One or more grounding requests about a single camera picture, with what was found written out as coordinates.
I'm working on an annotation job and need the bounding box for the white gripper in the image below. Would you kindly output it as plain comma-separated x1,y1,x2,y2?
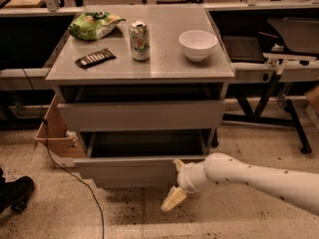
161,159,208,211

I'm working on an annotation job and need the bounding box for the grey drawer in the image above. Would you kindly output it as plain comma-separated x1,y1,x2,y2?
95,181,172,189
75,129,218,184
58,101,226,131

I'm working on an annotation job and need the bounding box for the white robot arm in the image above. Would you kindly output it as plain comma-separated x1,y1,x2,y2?
161,152,319,215

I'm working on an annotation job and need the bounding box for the grey top drawer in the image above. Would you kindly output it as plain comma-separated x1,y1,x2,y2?
58,101,226,131

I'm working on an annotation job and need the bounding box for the grey bottom drawer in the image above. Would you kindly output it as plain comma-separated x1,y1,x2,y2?
95,181,172,189

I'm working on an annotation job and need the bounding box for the grey drawer cabinet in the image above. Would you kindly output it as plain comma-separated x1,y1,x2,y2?
45,5,236,189

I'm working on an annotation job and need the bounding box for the black metal stand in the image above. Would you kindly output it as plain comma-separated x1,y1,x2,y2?
221,52,313,154

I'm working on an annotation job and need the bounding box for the white bowl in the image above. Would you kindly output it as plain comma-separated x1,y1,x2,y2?
178,30,218,62

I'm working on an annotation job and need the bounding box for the dark snack bar wrapper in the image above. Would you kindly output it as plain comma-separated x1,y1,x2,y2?
75,48,116,69

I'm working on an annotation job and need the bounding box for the dark tray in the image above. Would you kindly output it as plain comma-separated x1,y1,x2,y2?
222,36,264,64

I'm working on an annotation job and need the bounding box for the white green soda can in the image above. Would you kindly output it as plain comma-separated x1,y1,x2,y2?
129,20,150,61

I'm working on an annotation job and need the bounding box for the black shoe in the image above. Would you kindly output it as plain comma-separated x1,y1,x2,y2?
0,168,34,213

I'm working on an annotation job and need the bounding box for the green chip bag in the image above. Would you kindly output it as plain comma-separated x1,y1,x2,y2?
68,11,125,41

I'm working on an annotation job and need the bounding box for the black cable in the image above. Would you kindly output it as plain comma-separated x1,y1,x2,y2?
21,68,106,239

